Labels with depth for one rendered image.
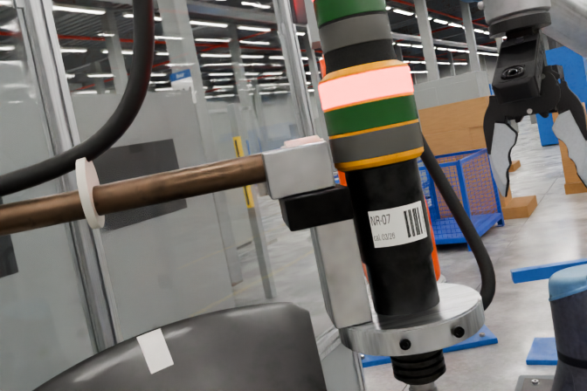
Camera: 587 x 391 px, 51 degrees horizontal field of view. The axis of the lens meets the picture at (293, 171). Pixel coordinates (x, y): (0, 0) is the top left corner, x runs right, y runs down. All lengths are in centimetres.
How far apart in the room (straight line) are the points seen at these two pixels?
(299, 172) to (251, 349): 20
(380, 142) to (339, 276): 6
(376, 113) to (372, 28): 4
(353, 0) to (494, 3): 51
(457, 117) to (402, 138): 810
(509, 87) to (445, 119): 774
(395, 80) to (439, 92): 1076
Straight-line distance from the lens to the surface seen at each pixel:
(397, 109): 28
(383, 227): 28
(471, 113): 831
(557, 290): 108
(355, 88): 28
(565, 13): 103
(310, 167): 28
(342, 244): 28
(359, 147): 28
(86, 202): 29
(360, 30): 28
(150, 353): 45
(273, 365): 44
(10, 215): 30
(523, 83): 69
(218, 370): 44
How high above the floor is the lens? 154
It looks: 3 degrees down
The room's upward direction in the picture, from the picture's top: 11 degrees counter-clockwise
